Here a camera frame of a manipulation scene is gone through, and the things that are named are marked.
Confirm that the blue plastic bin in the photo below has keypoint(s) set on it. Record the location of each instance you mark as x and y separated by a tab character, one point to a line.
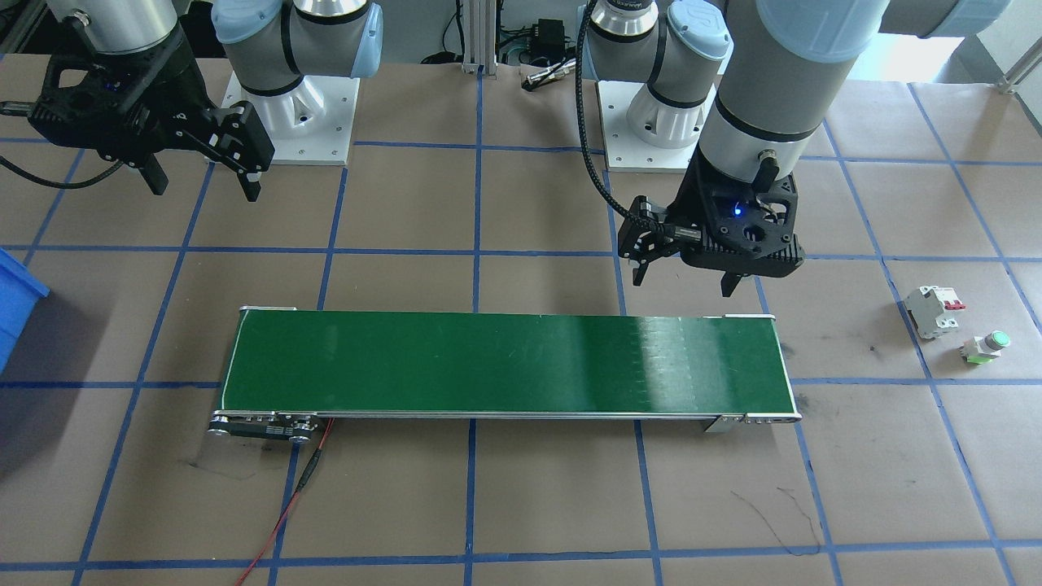
12	309

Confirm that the aluminium frame profile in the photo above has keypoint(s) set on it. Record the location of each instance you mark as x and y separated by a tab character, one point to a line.
472	41

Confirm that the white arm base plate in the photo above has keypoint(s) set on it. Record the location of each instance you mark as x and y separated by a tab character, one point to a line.
326	146
627	155

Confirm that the aluminium bar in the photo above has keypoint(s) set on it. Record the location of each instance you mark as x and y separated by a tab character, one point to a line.
1026	75

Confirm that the white circuit breaker red switch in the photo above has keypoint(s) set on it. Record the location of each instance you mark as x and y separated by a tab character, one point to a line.
932	313

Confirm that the silver metal connector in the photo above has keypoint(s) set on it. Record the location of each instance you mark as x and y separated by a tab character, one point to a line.
549	76

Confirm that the green belt conveyor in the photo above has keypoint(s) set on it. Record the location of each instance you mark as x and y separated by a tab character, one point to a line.
488	366

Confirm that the black power adapter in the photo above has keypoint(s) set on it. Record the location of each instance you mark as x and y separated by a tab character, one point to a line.
549	37

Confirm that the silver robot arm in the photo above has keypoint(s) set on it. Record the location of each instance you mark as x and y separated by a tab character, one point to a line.
773	81
317	49

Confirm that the green push button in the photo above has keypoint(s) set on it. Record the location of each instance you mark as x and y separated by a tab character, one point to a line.
985	348

